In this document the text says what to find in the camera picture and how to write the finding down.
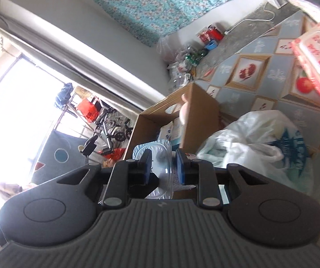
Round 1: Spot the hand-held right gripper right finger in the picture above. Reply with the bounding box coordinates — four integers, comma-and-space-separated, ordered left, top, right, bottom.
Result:
175, 148, 270, 209

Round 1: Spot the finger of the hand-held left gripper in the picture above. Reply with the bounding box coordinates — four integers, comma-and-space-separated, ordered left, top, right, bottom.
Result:
129, 172, 160, 197

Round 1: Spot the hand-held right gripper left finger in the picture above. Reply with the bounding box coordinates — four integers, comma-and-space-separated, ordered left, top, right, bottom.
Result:
57, 149, 153, 208

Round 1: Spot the clear plastic bottle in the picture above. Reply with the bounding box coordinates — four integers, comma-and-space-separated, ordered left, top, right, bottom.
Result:
131, 141, 183, 200

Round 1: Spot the blue bandage box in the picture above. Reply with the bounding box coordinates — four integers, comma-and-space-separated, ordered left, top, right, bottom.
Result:
158, 118, 183, 146

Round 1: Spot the cardboard box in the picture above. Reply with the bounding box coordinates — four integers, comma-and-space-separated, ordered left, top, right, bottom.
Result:
123, 83, 221, 201

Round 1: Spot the small red floor bag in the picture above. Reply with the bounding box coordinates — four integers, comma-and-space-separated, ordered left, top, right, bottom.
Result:
101, 148, 127, 160

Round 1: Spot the wheelchair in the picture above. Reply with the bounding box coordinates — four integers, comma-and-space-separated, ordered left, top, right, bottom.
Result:
94, 108, 134, 149

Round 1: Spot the pink plush toy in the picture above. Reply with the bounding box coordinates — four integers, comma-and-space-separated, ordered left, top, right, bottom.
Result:
178, 93, 192, 124

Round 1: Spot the black phone stand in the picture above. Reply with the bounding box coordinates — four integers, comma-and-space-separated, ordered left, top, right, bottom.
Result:
81, 134, 99, 157

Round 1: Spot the white plastic bag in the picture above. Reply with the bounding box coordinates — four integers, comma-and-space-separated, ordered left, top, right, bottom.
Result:
196, 109, 317, 202

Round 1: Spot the red plastic bag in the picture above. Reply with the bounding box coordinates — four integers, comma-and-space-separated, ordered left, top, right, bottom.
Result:
76, 99, 100, 122

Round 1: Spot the grey blanket with circles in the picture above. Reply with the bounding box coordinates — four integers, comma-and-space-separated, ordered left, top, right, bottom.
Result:
31, 130, 94, 185

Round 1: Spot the metal drying rack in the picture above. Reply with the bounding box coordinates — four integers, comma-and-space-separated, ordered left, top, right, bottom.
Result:
56, 89, 99, 135

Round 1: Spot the pile of bags and bottles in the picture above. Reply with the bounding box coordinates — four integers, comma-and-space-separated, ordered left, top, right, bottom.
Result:
167, 61, 194, 89

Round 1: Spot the blue hanging garment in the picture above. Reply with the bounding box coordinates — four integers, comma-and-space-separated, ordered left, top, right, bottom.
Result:
55, 83, 74, 108

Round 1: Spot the fruit patterned tablecloth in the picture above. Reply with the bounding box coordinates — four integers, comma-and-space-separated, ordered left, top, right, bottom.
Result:
195, 9, 320, 258

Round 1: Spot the clear plastic bag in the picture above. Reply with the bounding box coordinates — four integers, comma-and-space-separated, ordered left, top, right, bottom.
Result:
156, 36, 183, 62

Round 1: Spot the red paper bag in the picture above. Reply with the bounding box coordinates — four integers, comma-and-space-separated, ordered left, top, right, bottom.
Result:
197, 28, 211, 43

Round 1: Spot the grey curtain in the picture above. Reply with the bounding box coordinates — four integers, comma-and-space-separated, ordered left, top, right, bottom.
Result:
0, 13, 144, 113

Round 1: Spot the red thermos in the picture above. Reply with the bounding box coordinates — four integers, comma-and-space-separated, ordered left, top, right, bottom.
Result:
208, 26, 224, 41

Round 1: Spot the red wet wipes pack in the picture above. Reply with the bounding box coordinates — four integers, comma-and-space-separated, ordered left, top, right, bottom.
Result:
290, 23, 320, 110

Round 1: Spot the white power cable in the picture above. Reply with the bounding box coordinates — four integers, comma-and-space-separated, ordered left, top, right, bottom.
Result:
224, 1, 277, 36

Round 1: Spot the teal floral wall cloth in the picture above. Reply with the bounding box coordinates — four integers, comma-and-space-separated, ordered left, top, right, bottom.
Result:
84, 0, 240, 48

